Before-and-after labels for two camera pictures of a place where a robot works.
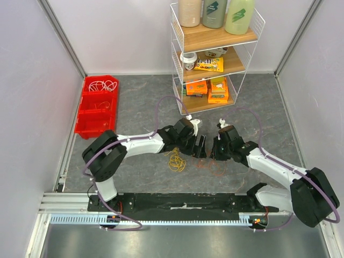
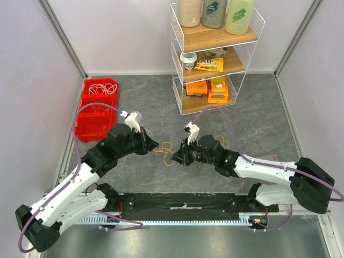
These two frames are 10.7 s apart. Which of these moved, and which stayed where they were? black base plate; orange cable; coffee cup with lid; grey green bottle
Moved: orange cable
Stayed: grey green bottle; coffee cup with lid; black base plate
